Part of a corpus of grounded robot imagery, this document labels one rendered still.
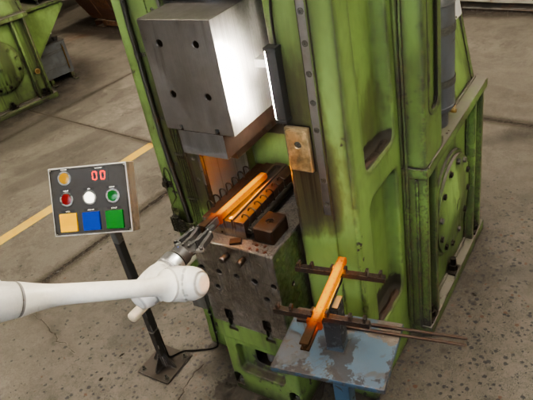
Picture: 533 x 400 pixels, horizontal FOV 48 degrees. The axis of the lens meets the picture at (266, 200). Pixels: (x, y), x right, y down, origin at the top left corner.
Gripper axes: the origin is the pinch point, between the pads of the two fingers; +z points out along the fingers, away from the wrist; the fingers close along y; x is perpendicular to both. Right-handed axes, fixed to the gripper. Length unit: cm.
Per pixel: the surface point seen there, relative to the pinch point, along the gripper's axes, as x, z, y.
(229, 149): 25.7, 12.6, 7.6
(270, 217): -6.5, 17.6, 14.4
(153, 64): 57, 12, -15
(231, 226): -7.9, 9.4, 1.4
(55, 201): 5, -12, -69
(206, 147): 26.6, 10.8, -1.0
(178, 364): -103, -1, -50
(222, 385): -104, -2, -22
